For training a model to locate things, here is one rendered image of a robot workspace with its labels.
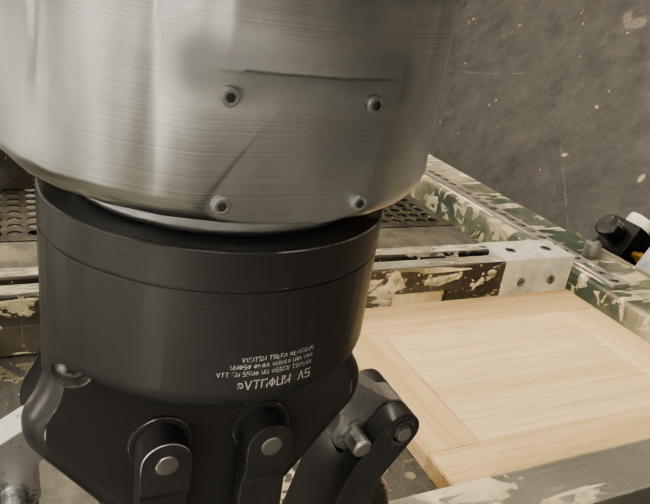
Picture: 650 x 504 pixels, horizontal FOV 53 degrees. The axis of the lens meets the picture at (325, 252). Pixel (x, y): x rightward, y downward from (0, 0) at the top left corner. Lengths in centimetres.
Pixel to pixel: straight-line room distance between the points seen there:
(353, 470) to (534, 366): 62
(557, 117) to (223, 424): 239
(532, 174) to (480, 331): 163
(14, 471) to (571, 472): 51
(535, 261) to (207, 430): 82
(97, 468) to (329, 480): 7
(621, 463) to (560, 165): 181
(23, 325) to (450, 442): 43
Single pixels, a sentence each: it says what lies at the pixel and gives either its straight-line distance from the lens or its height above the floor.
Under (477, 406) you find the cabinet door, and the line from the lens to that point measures 70.
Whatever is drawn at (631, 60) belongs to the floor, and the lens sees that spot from 252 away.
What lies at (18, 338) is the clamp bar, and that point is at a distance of 73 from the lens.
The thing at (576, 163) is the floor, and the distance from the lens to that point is 236.
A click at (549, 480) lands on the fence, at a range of 61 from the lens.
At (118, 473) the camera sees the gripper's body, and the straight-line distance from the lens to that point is 17.
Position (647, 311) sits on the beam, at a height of 90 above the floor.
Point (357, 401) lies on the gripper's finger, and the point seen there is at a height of 158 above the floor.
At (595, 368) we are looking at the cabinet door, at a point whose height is 99.
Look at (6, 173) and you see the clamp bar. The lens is 117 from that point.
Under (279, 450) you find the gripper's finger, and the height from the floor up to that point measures 161.
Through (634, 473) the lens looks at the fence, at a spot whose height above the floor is 112.
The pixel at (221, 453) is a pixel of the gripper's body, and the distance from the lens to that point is 18.
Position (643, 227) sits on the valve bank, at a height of 73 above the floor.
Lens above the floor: 171
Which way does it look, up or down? 35 degrees down
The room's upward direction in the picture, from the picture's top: 59 degrees counter-clockwise
